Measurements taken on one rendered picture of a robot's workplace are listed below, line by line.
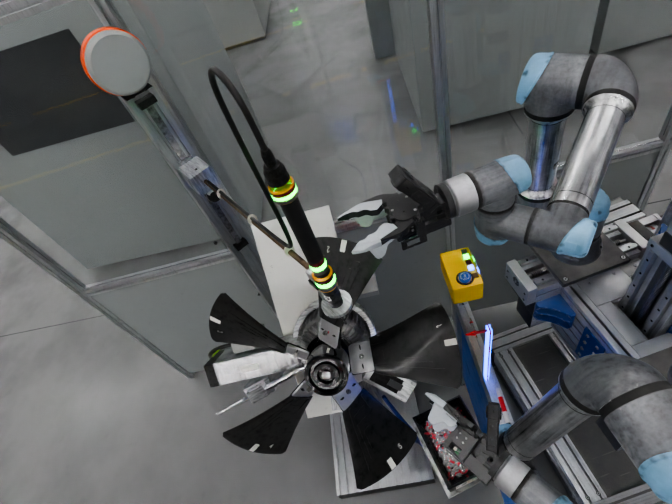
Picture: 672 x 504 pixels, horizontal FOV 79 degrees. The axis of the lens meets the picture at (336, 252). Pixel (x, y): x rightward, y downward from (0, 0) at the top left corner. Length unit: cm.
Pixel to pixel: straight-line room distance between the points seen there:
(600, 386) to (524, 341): 143
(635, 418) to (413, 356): 52
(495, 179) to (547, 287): 76
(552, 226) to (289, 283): 81
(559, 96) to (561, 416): 68
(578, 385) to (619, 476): 128
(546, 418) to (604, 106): 64
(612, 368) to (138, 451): 255
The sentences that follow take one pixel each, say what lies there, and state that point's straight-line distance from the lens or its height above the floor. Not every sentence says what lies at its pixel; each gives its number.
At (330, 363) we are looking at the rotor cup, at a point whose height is 124.
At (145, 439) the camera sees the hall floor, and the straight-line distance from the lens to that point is 290.
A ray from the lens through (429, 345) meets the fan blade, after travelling 113.
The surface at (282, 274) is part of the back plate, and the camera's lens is 133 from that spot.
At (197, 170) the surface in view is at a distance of 127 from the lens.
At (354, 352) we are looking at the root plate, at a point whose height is 118.
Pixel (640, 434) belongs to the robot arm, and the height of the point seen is 148.
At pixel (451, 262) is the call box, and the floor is 107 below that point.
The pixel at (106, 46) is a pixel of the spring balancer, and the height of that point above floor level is 193.
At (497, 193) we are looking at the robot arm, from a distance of 81.
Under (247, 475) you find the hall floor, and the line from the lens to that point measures 249.
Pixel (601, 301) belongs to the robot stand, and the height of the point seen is 95.
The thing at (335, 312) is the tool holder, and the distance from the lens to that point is 90.
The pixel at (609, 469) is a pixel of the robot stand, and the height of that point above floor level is 21.
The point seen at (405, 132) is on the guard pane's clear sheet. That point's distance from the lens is 151.
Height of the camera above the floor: 221
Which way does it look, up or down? 48 degrees down
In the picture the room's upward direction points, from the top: 22 degrees counter-clockwise
